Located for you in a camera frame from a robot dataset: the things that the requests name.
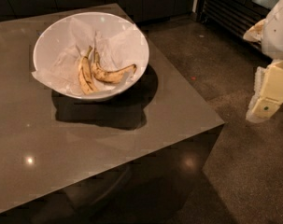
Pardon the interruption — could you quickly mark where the white paper liner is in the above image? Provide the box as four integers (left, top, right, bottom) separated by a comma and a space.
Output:
31, 16, 149, 97

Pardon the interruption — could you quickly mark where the black slatted radiator grille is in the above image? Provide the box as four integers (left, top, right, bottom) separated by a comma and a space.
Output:
197, 0, 270, 38

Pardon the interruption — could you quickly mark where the spotted banana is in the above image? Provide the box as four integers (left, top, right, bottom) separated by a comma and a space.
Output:
78, 46, 98, 94
91, 49, 137, 84

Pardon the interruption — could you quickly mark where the white bowl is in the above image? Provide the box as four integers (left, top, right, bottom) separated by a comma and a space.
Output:
32, 11, 150, 101

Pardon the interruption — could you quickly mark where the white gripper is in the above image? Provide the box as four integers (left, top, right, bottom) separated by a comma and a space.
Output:
243, 0, 283, 123

